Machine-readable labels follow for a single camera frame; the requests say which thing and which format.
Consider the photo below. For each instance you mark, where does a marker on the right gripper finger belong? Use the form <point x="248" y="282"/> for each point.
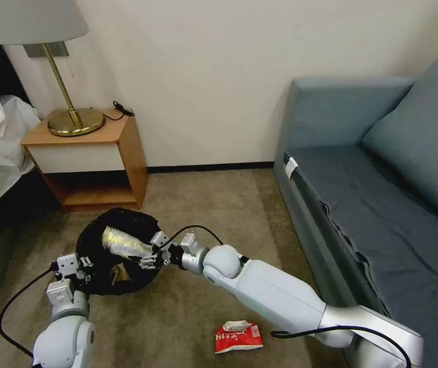
<point x="155" y="249"/>
<point x="148" y="263"/>

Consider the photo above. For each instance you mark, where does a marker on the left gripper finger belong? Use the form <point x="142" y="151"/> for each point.
<point x="84" y="278"/>
<point x="85" y="262"/>

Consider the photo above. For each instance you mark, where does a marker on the black round trash bin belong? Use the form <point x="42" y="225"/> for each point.
<point x="100" y="268"/>

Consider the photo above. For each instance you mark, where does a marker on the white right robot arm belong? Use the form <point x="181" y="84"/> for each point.
<point x="276" y="291"/>

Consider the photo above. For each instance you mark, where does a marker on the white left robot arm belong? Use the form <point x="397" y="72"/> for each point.
<point x="63" y="337"/>

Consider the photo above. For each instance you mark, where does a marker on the crumpled brown paper scrap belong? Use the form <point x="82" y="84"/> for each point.
<point x="119" y="274"/>

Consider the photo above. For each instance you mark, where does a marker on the dark baseboard strip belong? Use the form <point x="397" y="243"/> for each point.
<point x="211" y="167"/>

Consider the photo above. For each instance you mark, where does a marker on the red and white snack wrapper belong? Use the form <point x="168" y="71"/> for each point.
<point x="238" y="339"/>

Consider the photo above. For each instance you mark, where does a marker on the wooden nightstand with white drawer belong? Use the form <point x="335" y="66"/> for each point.
<point x="88" y="153"/>

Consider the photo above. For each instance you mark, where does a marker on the white sofa label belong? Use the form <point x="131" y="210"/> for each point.
<point x="291" y="166"/>

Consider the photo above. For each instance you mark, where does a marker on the blue-grey fabric sofa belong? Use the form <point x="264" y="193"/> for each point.
<point x="356" y="214"/>

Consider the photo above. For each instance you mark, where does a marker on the dark bed headboard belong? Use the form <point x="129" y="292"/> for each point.
<point x="10" y="73"/>

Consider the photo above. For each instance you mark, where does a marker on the brass table lamp, white shade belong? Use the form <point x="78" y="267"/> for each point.
<point x="31" y="19"/>

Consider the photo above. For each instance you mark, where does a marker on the blue-grey sofa cushion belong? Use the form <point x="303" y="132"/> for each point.
<point x="422" y="142"/>

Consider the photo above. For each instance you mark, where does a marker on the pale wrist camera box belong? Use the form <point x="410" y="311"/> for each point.
<point x="67" y="265"/>
<point x="159" y="239"/>

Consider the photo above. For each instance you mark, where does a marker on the grey wall switch plate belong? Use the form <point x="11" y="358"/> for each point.
<point x="36" y="50"/>

